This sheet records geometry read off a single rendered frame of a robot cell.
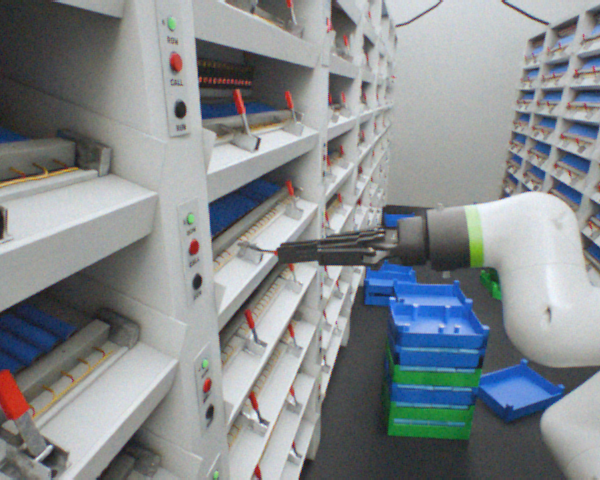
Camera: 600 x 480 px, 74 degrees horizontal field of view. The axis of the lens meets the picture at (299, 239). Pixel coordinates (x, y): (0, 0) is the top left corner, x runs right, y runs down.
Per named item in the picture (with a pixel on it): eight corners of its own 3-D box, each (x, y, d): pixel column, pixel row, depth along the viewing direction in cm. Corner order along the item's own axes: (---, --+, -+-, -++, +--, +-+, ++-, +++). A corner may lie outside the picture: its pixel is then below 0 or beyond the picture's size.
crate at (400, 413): (455, 385, 164) (458, 369, 162) (472, 423, 146) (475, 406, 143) (382, 382, 166) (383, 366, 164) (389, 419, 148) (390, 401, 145)
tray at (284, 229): (313, 218, 110) (324, 187, 106) (210, 342, 55) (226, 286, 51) (248, 191, 113) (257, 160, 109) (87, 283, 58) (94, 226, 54)
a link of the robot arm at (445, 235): (460, 193, 61) (467, 209, 53) (465, 263, 65) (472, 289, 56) (419, 198, 63) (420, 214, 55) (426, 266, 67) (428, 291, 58)
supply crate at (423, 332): (466, 318, 154) (469, 299, 151) (486, 349, 135) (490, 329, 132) (388, 315, 156) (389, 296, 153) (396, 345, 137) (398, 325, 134)
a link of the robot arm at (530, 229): (558, 212, 61) (577, 170, 52) (578, 289, 56) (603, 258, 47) (461, 222, 66) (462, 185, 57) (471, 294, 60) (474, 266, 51)
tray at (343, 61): (355, 78, 160) (368, 42, 155) (323, 70, 106) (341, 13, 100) (309, 61, 163) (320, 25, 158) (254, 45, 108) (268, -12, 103)
